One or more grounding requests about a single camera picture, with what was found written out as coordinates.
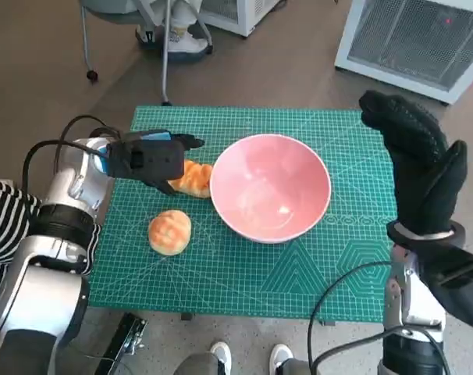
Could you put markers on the small white mesh cabinet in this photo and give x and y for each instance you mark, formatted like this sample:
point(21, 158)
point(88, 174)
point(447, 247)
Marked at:
point(228, 11)

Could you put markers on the green cutting mat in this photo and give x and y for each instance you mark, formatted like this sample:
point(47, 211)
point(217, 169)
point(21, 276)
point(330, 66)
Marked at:
point(240, 273)

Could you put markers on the right robot hand black glove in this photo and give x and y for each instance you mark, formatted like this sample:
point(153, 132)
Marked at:
point(420, 172)

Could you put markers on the left robot hand blue tape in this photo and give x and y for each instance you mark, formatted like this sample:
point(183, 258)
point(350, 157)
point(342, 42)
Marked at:
point(189, 141)

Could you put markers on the long striped toy bread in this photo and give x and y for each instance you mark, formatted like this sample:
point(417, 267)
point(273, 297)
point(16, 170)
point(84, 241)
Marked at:
point(193, 179)

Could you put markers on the round toy bread bun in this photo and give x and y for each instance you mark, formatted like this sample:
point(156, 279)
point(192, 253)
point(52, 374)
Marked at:
point(170, 232)

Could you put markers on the brown table clip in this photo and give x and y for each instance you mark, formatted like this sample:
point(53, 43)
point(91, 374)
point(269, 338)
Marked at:
point(328, 322)
point(187, 316)

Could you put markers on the grey wheeled chair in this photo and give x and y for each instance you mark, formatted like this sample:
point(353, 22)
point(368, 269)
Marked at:
point(85, 31)

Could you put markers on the person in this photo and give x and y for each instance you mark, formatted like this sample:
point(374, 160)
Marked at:
point(182, 43)
point(221, 351)
point(6, 203)

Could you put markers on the black metal bracket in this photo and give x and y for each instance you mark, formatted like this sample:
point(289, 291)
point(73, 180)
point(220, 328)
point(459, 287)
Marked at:
point(119, 343)

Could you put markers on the pink bowl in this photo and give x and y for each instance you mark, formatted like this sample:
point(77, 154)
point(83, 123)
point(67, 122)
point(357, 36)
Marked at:
point(267, 183)

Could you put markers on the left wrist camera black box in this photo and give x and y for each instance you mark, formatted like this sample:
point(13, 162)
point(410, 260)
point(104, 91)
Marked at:
point(150, 160)

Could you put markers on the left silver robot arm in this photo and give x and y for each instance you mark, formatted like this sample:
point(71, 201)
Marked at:
point(65, 187)

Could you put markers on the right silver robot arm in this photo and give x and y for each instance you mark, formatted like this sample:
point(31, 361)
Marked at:
point(396, 297)

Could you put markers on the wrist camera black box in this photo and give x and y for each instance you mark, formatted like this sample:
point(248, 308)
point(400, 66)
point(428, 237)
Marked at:
point(459, 289)
point(150, 160)

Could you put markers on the large white mesh cabinet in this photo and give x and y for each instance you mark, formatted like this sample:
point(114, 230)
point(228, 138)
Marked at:
point(408, 35)

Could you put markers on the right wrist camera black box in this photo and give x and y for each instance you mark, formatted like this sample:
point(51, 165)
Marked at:
point(459, 289)

